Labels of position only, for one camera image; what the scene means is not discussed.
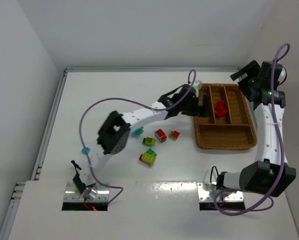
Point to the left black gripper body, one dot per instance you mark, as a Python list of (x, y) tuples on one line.
[(199, 105)]

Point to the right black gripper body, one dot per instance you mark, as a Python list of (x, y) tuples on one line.
[(246, 73)]

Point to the tall red lego stack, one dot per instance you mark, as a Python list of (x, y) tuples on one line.
[(220, 109)]

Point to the lime and red lego pair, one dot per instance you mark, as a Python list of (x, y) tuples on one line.
[(174, 135)]

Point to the red curved lego brick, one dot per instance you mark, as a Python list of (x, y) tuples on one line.
[(160, 135)]

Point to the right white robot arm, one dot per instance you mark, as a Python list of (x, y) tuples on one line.
[(270, 170)]

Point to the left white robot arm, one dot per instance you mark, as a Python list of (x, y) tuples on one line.
[(115, 131)]

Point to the green and lime curved legos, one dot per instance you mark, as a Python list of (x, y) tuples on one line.
[(148, 141)]

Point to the wicker divided basket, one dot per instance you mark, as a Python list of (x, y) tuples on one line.
[(234, 131)]

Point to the blue and green lego stack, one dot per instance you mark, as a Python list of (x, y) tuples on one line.
[(137, 132)]

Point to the lime green red lego stack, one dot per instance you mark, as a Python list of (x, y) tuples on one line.
[(149, 157)]

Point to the small cyan lego brick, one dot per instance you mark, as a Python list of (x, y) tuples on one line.
[(86, 150)]

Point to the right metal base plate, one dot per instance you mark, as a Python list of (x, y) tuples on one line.
[(207, 193)]

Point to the metal base plate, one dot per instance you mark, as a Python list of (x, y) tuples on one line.
[(94, 193), (207, 193)]

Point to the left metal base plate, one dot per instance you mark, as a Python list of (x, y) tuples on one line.
[(94, 193)]

